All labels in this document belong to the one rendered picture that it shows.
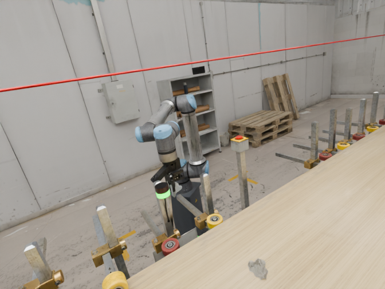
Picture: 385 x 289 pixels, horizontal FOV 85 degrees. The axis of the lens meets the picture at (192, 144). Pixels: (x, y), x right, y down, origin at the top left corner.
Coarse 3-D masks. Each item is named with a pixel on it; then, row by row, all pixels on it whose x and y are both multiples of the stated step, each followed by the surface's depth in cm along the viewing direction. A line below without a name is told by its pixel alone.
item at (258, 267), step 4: (256, 260) 79; (260, 260) 78; (264, 260) 79; (248, 264) 78; (252, 264) 77; (256, 264) 77; (260, 264) 77; (264, 264) 77; (252, 268) 76; (256, 268) 75; (260, 268) 76; (264, 268) 75; (256, 272) 74; (260, 272) 74; (264, 272) 74; (256, 276) 74; (260, 276) 73; (264, 276) 72
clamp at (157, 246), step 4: (176, 232) 106; (160, 236) 104; (164, 236) 104; (172, 236) 103; (176, 236) 105; (152, 240) 103; (160, 240) 102; (164, 240) 101; (152, 244) 103; (156, 244) 100; (160, 244) 101; (156, 248) 100; (160, 248) 101; (156, 252) 101
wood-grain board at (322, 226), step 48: (384, 144) 151; (288, 192) 117; (336, 192) 110; (384, 192) 104; (192, 240) 94; (240, 240) 90; (288, 240) 86; (336, 240) 83; (384, 240) 79; (144, 288) 76; (192, 288) 74; (240, 288) 71; (288, 288) 68; (336, 288) 66; (384, 288) 64
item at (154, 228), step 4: (140, 212) 128; (144, 212) 127; (144, 216) 123; (148, 216) 123; (148, 220) 119; (152, 220) 119; (148, 224) 117; (152, 224) 115; (152, 228) 112; (156, 228) 112; (156, 232) 109; (160, 232) 108; (156, 236) 107
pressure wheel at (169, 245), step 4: (168, 240) 96; (172, 240) 96; (176, 240) 95; (164, 244) 94; (168, 244) 93; (172, 244) 94; (176, 244) 93; (164, 248) 92; (168, 248) 92; (172, 248) 91; (176, 248) 91; (164, 252) 91; (168, 252) 90
